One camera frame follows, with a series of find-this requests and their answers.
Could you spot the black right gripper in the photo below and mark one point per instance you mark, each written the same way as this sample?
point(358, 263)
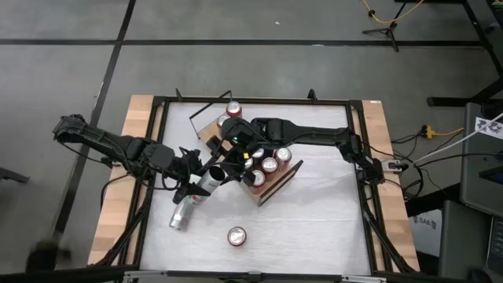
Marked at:
point(236, 161)

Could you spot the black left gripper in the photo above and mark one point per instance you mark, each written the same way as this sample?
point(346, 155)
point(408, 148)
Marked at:
point(188, 165)

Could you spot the tall silver can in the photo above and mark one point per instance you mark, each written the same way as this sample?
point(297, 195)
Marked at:
point(208, 182)
point(181, 216)

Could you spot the red Coca-Cola can white script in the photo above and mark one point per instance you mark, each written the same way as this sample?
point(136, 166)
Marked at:
point(283, 154)

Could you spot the red Fanta strawberry can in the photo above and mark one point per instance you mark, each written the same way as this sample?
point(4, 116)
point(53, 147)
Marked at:
point(237, 236)
point(234, 109)

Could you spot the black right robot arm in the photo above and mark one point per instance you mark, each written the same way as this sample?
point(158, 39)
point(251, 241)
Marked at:
point(314, 133)

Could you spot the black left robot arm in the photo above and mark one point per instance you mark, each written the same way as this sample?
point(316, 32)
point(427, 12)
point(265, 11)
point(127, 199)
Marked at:
point(118, 145)

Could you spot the person's foot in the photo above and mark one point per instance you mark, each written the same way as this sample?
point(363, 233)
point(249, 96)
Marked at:
point(43, 255)

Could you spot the black chair leg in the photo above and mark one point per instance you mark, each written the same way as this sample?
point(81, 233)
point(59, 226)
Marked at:
point(13, 175)

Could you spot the white cardboard box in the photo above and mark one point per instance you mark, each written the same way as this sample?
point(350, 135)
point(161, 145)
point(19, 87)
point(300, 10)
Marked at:
point(426, 236)

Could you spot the black tripod stand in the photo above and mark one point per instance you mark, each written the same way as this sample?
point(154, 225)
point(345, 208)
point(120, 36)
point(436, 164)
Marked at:
point(391, 28)

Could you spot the grey cabinet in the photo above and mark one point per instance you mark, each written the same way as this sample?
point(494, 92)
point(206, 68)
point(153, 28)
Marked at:
point(475, 177)

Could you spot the dark grey box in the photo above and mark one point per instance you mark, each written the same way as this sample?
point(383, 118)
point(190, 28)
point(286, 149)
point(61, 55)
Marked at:
point(463, 239)

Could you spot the patterned paper sheet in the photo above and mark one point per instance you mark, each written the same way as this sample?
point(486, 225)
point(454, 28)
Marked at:
point(489, 127)

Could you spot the black flat device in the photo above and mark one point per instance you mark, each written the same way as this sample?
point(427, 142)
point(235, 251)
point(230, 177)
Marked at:
point(496, 243)

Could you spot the black metal table frame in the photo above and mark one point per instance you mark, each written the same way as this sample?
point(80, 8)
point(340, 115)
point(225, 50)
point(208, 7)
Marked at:
point(275, 100)

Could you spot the silver camera mount bar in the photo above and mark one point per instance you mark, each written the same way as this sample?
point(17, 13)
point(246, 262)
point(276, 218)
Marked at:
point(157, 274)

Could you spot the black desk frame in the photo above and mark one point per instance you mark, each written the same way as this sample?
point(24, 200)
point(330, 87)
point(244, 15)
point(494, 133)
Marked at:
point(452, 101)

